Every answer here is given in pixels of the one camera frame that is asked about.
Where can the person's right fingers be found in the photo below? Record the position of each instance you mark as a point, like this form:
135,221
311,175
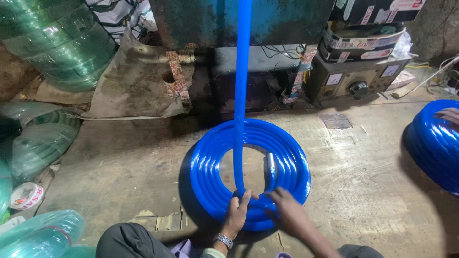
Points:
278,196

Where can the clear plastic bag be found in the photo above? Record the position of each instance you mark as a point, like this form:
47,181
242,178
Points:
402,44

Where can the dirty brown sack cloth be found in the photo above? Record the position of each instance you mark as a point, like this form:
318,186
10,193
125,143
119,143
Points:
136,79

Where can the person's left hand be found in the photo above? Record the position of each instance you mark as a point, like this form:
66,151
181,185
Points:
235,215

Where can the grey control box with knob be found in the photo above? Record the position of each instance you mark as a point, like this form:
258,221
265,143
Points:
355,80

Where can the white and red tape roll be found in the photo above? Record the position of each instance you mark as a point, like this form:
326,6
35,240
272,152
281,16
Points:
25,196

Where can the black printed cardboard box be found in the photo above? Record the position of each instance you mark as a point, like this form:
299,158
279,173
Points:
362,43
376,10

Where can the teal rusty metal machine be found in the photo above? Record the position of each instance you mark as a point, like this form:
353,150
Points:
279,21

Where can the person's right hand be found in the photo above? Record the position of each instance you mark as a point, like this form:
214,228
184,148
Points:
292,215

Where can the person's grey trousers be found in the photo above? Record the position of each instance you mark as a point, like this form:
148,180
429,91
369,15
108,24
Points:
129,242

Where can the silver metal wristwatch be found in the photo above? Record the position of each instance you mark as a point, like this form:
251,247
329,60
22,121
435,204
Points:
224,240

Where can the pink paper packet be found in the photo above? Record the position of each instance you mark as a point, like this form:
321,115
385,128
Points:
401,79

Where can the small wooden piece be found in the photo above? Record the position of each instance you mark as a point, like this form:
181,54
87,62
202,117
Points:
403,90

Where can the striped white cloth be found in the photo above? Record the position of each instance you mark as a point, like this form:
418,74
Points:
118,16

